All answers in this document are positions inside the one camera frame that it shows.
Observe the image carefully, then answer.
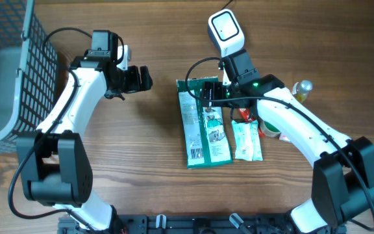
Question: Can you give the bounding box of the red drink carton cup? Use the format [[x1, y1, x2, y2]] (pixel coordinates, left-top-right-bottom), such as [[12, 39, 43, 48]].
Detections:
[[279, 133, 291, 143]]

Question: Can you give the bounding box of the black left camera cable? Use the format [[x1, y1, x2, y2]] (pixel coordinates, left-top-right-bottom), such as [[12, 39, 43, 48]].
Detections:
[[7, 27, 94, 234]]

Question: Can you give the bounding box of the green 3M gloves packet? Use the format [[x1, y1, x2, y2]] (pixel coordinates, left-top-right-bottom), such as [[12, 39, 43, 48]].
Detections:
[[177, 77, 233, 169]]

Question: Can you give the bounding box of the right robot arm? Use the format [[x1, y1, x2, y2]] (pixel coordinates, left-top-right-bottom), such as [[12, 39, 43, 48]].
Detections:
[[199, 49, 374, 233]]

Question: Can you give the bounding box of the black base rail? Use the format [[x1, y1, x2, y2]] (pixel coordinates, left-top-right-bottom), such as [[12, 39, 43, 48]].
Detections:
[[56, 213, 347, 234]]

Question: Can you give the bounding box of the green lid white jar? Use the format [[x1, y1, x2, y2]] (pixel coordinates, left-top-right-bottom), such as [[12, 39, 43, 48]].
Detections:
[[260, 120, 281, 137]]

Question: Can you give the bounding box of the red white tube packet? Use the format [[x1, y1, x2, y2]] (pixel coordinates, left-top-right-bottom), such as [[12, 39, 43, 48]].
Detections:
[[238, 109, 265, 138]]

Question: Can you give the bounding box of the white barcode scanner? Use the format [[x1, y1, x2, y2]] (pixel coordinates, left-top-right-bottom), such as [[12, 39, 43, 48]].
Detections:
[[207, 9, 245, 57]]

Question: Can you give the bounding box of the yellow oil bottle silver cap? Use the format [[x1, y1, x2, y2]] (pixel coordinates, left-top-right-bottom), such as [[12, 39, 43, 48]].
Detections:
[[292, 80, 313, 103]]

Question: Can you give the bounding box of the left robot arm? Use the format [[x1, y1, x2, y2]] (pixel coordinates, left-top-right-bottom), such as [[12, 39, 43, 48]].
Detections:
[[8, 30, 153, 233]]

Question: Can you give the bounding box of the black right camera cable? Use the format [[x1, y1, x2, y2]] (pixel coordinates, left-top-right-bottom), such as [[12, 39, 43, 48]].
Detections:
[[184, 57, 374, 232]]

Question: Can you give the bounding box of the black camera cable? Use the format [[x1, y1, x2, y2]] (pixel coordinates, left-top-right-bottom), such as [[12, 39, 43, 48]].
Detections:
[[184, 57, 374, 232], [7, 27, 94, 234]]

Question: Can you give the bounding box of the dark grey mesh basket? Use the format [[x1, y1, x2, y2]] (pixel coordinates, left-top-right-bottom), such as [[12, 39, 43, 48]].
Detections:
[[0, 0, 58, 153]]

